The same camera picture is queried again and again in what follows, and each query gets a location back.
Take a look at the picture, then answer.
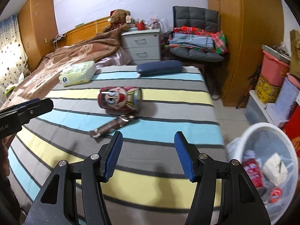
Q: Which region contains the brown coffee sachet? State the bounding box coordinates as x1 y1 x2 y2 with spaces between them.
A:
89 114 135 138

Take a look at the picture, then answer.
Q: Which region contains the red cartoon drink can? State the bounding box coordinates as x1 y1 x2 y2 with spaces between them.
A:
98 86 142 111

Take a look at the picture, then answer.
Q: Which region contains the white trash basket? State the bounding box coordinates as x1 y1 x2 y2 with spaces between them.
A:
226 122 299 224

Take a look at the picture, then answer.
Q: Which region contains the small red round lid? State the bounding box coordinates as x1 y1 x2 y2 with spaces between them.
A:
269 187 282 203

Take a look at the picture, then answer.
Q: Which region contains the red milk can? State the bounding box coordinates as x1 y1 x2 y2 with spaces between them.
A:
242 158 264 188

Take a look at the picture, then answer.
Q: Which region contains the white crumpled paper pack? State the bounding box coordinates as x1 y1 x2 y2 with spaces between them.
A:
262 153 288 186

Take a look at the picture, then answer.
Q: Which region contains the spotted curtain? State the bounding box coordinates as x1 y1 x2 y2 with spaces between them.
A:
0 14 29 103

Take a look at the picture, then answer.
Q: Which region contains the green tissue pack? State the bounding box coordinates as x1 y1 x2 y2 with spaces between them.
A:
59 61 97 87

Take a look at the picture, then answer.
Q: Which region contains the brown blanket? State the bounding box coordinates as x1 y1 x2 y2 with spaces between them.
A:
1 25 128 109

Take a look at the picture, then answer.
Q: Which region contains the wooden headboard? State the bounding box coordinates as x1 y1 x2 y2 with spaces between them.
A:
56 17 110 48

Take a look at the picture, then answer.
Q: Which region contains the striped bed sheet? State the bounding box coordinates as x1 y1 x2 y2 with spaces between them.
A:
7 64 230 225

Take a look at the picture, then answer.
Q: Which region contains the wooden side cabinet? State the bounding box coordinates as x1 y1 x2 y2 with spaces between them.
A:
17 0 58 72

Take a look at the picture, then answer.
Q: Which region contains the clear storage box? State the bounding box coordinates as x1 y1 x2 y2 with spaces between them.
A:
244 90 288 128

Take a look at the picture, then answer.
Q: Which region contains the red gift box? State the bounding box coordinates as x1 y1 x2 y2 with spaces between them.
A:
283 106 300 158

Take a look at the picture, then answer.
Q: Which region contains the yellow patterned box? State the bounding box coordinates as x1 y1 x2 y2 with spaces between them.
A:
255 75 281 104

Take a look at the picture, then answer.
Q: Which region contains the lavender cylindrical bin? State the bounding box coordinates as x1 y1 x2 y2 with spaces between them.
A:
275 77 299 112

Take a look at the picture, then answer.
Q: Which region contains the navy glasses case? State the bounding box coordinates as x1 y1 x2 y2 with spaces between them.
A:
137 60 183 77

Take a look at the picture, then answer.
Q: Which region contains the pink plastic bucket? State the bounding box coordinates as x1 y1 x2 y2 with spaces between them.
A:
261 50 290 87

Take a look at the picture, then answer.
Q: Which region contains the brown teddy bear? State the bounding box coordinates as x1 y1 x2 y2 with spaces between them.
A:
102 9 131 33

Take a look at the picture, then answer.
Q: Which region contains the grey drawer nightstand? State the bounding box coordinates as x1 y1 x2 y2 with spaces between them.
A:
121 29 161 65

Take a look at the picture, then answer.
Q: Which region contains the red jar on nightstand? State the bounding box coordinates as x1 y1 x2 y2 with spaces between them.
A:
135 20 146 31

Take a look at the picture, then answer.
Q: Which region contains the folded colourful bedding stack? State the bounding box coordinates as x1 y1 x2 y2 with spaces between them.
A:
168 26 228 54

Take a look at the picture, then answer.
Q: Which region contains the gold paper bag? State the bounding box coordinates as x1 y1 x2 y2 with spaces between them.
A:
289 29 300 78

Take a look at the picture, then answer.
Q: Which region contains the wooden wardrobe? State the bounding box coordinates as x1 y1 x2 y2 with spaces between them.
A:
208 0 284 107

